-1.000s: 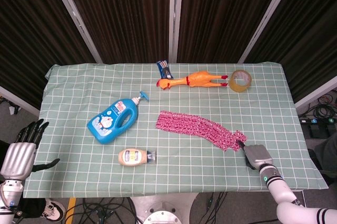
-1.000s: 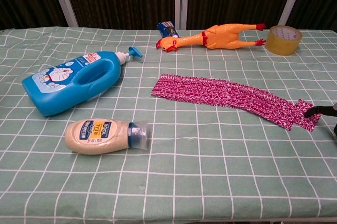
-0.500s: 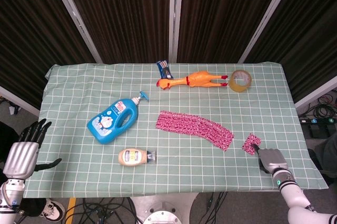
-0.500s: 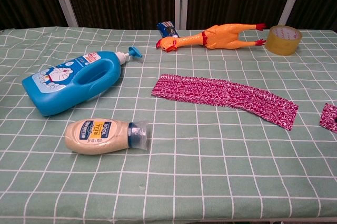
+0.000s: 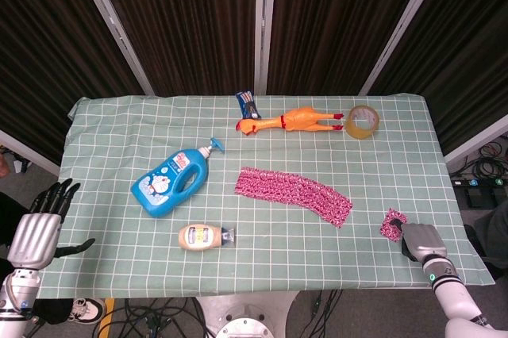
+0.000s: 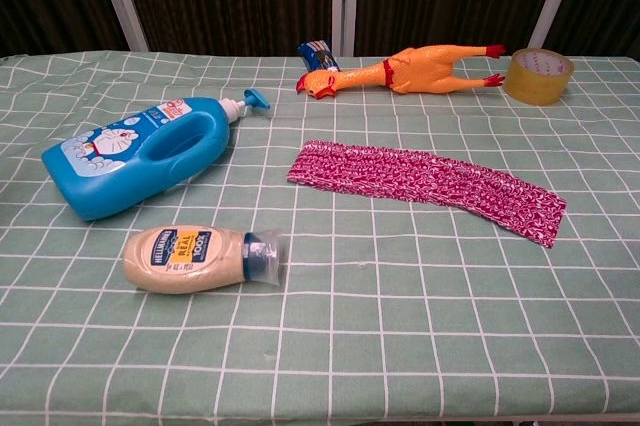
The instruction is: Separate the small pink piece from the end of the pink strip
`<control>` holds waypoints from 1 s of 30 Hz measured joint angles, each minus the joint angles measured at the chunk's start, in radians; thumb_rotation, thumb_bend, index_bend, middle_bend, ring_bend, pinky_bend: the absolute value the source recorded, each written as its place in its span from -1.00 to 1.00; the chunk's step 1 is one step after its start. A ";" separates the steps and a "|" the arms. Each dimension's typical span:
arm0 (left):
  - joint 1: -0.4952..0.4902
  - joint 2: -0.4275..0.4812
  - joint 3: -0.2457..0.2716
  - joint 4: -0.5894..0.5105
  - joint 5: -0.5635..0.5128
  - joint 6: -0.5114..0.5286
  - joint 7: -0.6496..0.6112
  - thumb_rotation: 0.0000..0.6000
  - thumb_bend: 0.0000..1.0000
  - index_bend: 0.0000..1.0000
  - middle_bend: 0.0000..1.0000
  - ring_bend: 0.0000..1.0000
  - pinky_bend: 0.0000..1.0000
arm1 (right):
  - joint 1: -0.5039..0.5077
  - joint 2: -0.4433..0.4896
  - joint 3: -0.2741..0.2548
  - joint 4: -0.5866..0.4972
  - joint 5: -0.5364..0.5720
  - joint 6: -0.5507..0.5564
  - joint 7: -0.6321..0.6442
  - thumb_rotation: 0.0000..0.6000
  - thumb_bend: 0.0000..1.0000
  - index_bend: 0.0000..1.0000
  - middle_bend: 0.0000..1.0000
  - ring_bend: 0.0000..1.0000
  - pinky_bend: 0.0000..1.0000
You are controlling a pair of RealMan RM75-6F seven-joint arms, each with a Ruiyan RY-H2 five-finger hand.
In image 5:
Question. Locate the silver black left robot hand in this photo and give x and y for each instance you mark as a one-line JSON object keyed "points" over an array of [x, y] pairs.
{"points": [[33, 239]]}

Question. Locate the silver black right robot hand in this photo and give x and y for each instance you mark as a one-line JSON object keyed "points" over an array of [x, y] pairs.
{"points": [[426, 240]]}

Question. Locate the small red knitted piece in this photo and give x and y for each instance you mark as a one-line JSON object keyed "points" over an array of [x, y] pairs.
{"points": [[387, 231]]}

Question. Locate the red knitted cloth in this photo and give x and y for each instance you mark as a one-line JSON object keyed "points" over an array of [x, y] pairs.
{"points": [[285, 189]]}

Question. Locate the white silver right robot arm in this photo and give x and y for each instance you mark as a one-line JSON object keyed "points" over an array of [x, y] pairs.
{"points": [[456, 298]]}

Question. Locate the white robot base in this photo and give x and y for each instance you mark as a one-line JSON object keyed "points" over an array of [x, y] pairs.
{"points": [[246, 314]]}

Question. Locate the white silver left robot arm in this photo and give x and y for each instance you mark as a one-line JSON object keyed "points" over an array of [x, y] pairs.
{"points": [[16, 294]]}

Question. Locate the black power strip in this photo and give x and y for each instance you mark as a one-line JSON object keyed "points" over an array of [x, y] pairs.
{"points": [[480, 182]]}

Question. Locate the white black sneaker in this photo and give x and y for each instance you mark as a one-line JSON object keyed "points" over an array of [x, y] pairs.
{"points": [[85, 310]]}

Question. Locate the clear packing tape roll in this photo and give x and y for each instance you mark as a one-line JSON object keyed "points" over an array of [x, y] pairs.
{"points": [[359, 132]]}

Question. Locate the green checked tablecloth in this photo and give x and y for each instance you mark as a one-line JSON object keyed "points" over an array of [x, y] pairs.
{"points": [[297, 258]]}

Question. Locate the blue Doraemon detergent pump bottle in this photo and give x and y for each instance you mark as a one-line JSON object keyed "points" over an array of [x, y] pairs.
{"points": [[158, 195]]}

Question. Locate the Hellmann's mayonnaise squeeze bottle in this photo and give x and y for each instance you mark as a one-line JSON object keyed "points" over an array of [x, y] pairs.
{"points": [[194, 236]]}

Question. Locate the yellow rubber chicken toy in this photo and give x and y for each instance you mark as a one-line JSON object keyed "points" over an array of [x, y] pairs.
{"points": [[301, 117]]}

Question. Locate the dark brown curtain panel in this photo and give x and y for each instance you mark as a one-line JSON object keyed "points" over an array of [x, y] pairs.
{"points": [[186, 24], [464, 56], [337, 24], [47, 56]]}

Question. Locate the blue snack packet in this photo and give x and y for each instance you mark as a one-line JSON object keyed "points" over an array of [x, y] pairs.
{"points": [[248, 106]]}

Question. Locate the white partition frame beam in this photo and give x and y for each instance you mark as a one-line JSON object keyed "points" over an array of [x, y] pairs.
{"points": [[28, 151], [476, 139]]}

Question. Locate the white partition frame post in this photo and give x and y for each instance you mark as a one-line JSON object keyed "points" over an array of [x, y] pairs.
{"points": [[115, 28], [261, 24], [401, 24]]}

